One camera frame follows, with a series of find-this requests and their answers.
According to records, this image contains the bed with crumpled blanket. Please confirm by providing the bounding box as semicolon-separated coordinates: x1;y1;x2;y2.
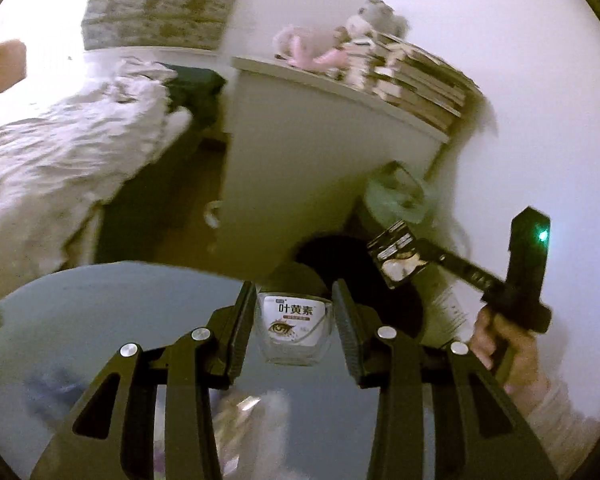
0;58;178;300

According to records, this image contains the person's right hand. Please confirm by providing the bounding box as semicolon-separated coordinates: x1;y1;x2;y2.
468;306;550;415

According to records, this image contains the person's right forearm sleeve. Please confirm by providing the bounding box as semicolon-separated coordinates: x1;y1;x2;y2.
514;377;600;479

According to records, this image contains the white cabinet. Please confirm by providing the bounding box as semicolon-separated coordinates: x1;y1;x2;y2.
214;56;450;280

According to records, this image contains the grey plush toy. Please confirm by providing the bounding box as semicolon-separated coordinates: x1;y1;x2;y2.
344;0;408;39

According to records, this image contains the white pillow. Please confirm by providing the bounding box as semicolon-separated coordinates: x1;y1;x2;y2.
164;107;194;142

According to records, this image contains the stack of books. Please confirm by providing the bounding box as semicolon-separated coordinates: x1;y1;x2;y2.
341;32;480;133

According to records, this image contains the patterned grey curtain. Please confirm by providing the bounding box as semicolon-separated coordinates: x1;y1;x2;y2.
81;0;235;51

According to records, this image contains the black snack packet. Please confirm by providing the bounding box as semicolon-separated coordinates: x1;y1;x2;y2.
367;220;427;289

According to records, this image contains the clear eye-supplement packet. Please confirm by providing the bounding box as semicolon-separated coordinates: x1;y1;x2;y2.
254;290;334;366

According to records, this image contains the white power strip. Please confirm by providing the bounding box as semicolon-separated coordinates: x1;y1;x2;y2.
417;266;480;348

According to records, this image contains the pink plush toy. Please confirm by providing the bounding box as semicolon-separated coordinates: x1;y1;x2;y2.
272;25;350;74

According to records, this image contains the black round trash bin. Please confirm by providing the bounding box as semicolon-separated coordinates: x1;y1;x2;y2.
261;232;424;339

